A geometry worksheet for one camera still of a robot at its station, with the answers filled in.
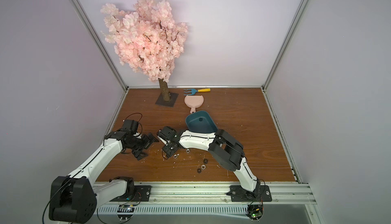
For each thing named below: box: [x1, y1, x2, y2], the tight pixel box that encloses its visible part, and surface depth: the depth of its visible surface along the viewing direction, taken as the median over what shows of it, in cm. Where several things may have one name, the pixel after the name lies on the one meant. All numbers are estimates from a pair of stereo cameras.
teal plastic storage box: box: [185, 110, 218, 133], surface depth 102 cm
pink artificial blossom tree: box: [100, 0, 189, 107], surface depth 73 cm
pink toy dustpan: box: [184, 95, 205, 115], surface depth 113 cm
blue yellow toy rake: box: [183, 88, 211, 96], surface depth 120 cm
